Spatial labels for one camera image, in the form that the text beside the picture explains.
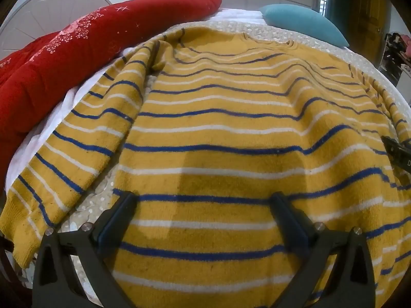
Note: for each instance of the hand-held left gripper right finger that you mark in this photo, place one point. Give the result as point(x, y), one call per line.
point(293, 231)

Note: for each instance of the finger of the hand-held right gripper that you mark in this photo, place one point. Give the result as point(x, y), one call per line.
point(399, 154)

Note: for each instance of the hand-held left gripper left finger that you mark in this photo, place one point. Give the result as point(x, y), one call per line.
point(113, 227)

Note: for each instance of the yellow striped knit sweater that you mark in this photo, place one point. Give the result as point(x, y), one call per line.
point(224, 128)

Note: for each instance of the beige dotted quilted bedspread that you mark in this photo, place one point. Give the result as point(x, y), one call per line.
point(93, 203)

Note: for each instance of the cluttered shelf rack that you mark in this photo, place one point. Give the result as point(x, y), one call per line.
point(398, 57)

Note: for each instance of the white pink sheet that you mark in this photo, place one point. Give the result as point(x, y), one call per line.
point(35, 141)

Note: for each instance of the brown wooden door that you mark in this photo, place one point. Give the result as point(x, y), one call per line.
point(369, 9)

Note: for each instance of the teal pillow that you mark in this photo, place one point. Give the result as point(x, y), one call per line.
point(301, 21)

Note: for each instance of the red floral blanket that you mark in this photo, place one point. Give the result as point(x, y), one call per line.
point(64, 61)

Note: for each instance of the white bed headboard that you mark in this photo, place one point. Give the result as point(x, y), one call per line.
point(48, 9)

